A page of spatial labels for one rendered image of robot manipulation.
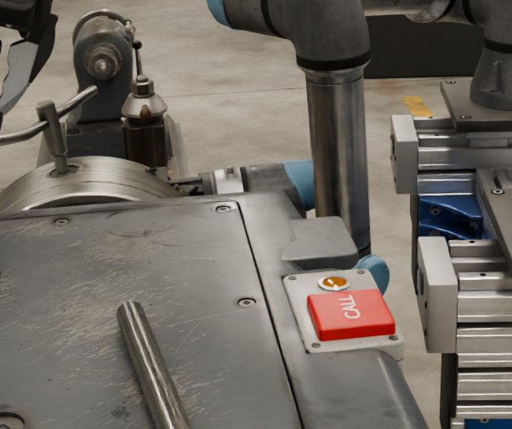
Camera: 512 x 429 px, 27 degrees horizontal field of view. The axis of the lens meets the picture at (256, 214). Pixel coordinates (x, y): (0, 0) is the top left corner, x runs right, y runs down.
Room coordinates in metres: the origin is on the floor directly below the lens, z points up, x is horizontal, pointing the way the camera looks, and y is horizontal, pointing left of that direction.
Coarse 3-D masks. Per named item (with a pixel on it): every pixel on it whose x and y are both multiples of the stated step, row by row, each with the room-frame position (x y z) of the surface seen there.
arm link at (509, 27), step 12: (468, 0) 1.63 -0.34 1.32; (480, 0) 1.61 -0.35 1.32; (492, 0) 1.59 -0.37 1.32; (504, 0) 1.58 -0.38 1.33; (468, 12) 1.64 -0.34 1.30; (480, 12) 1.62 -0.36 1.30; (492, 12) 1.60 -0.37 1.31; (504, 12) 1.58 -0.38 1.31; (480, 24) 1.64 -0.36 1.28; (492, 24) 1.60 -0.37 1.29; (504, 24) 1.58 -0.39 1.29; (492, 36) 1.59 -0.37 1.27; (504, 36) 1.58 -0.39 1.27
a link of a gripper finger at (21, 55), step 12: (12, 48) 1.02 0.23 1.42; (24, 48) 1.02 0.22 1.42; (36, 48) 1.03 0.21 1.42; (12, 60) 1.02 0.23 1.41; (24, 60) 1.02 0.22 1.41; (12, 72) 1.02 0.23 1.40; (24, 72) 1.02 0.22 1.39; (12, 84) 1.02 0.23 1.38; (24, 84) 1.02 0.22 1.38; (0, 96) 1.02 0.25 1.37; (12, 96) 1.02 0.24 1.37; (0, 108) 1.02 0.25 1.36
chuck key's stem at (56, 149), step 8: (40, 104) 1.17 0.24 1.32; (48, 104) 1.16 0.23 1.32; (40, 112) 1.16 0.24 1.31; (48, 112) 1.16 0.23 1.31; (56, 112) 1.17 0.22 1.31; (48, 120) 1.16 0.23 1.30; (56, 120) 1.16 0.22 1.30; (48, 128) 1.16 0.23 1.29; (56, 128) 1.16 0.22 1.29; (48, 136) 1.16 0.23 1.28; (56, 136) 1.16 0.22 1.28; (48, 144) 1.16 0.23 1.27; (56, 144) 1.16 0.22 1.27; (64, 144) 1.17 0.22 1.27; (48, 152) 1.17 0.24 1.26; (56, 152) 1.16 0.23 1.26; (64, 152) 1.16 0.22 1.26; (56, 160) 1.17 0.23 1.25; (64, 160) 1.17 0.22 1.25; (56, 168) 1.17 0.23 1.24; (64, 168) 1.17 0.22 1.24
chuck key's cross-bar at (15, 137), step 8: (88, 88) 1.25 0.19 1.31; (96, 88) 1.26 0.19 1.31; (80, 96) 1.23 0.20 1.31; (88, 96) 1.24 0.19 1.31; (64, 104) 1.20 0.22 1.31; (72, 104) 1.21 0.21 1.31; (80, 104) 1.22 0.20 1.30; (64, 112) 1.19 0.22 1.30; (40, 120) 1.16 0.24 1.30; (32, 128) 1.14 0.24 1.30; (40, 128) 1.14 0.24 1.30; (0, 136) 1.09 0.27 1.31; (8, 136) 1.10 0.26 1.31; (16, 136) 1.11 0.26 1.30; (24, 136) 1.12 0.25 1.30; (32, 136) 1.13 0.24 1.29; (0, 144) 1.08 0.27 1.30; (8, 144) 1.09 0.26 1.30
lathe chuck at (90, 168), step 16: (80, 160) 1.20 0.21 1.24; (96, 160) 1.20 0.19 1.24; (112, 160) 1.21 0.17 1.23; (128, 160) 1.22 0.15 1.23; (32, 176) 1.19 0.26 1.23; (48, 176) 1.16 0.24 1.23; (64, 176) 1.15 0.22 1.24; (80, 176) 1.15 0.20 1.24; (96, 176) 1.15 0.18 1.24; (112, 176) 1.15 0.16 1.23; (128, 176) 1.17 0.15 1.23; (144, 176) 1.18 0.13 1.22; (16, 192) 1.16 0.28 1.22; (32, 192) 1.13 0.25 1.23; (160, 192) 1.15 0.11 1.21; (176, 192) 1.19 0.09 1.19; (0, 208) 1.14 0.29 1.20
